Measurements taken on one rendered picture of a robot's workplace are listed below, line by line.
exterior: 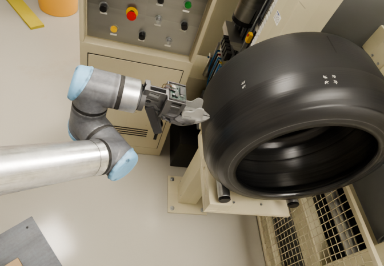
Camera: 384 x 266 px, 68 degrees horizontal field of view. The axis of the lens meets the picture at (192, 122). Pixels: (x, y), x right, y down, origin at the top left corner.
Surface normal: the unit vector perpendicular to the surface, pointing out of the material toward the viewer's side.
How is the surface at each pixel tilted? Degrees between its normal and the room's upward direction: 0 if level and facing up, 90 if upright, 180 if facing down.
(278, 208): 0
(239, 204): 0
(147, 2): 90
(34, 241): 0
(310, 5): 90
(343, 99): 44
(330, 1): 90
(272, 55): 38
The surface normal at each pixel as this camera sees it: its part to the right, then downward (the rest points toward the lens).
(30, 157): 0.74, -0.53
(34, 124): 0.28, -0.61
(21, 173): 0.87, 0.11
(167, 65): 0.04, 0.78
